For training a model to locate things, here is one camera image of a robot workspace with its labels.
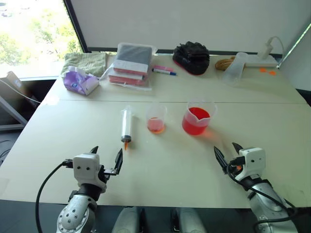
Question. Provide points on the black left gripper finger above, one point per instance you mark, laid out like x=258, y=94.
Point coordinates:
x=94, y=151
x=118, y=161

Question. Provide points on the red and white flat box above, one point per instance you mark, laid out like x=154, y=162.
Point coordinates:
x=126, y=78

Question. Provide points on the grey metal stand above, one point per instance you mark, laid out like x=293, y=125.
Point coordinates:
x=12, y=116

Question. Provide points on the cardboard box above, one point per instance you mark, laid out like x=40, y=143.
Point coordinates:
x=14, y=81

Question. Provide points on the green towel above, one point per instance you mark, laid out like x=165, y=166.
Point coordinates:
x=85, y=61

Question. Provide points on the small clear measuring cup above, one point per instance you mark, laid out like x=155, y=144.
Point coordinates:
x=156, y=121

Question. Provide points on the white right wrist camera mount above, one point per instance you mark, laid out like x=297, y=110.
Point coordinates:
x=253, y=157

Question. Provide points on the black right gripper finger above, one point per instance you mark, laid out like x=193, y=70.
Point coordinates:
x=238, y=148
x=221, y=159

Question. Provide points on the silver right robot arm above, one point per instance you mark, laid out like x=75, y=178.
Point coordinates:
x=267, y=201

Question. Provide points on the empty clear plastic cup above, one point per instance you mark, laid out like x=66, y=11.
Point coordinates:
x=234, y=70

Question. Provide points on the pink marker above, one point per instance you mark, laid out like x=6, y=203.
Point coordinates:
x=162, y=67

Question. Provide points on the orange disc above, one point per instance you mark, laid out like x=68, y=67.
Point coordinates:
x=263, y=70
x=272, y=72

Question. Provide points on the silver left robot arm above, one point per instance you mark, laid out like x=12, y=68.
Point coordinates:
x=73, y=216

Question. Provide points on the clear plastic bag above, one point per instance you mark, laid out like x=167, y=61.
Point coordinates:
x=145, y=86

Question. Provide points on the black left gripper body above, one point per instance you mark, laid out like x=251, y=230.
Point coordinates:
x=104, y=175

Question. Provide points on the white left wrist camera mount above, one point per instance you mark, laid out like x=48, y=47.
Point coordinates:
x=85, y=165

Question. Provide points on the white marker with blue cap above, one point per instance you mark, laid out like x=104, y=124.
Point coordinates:
x=164, y=71

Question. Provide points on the beaker with red liquid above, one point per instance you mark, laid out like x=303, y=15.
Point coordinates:
x=195, y=121

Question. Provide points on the silver metal pole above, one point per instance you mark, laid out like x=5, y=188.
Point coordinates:
x=295, y=41

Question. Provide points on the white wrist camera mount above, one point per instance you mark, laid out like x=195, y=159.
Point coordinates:
x=85, y=165
x=253, y=157

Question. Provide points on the white power strip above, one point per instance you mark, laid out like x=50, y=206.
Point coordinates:
x=261, y=63

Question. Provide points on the black crumpled cloth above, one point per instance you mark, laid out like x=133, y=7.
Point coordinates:
x=192, y=57

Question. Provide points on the black window frame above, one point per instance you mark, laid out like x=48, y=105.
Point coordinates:
x=77, y=29

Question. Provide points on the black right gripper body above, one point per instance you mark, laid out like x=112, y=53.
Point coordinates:
x=233, y=170

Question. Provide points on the large clear plastic syringe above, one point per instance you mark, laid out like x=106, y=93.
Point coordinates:
x=126, y=123

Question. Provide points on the purple tissue pack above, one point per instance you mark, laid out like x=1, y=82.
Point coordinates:
x=80, y=81

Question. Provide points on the grey-topped white red box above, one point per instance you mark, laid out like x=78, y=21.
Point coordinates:
x=132, y=57

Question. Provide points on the grey rounded shape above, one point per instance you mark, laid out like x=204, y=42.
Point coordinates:
x=189, y=221
x=126, y=221

